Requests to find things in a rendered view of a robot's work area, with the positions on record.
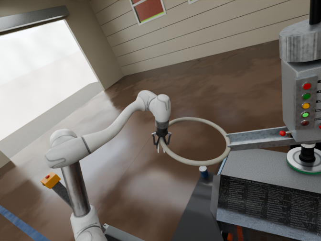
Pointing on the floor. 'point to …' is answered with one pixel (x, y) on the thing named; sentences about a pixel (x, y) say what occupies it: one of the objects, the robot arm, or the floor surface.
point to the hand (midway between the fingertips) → (161, 148)
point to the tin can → (203, 171)
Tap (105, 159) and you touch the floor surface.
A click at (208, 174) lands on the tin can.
